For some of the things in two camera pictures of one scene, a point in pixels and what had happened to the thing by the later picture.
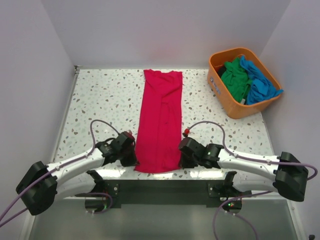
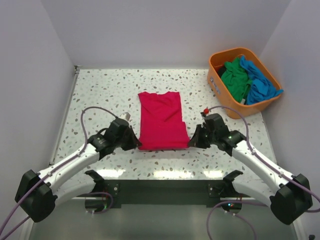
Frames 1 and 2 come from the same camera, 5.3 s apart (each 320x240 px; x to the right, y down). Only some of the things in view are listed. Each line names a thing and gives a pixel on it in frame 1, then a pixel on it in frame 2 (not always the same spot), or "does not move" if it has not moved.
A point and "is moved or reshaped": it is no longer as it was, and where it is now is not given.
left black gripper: [132, 160] → [134, 141]
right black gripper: [185, 164] → [195, 141]
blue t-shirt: [262, 88] does not move
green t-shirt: [235, 80] does not move
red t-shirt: [159, 129] is moved or reshaped
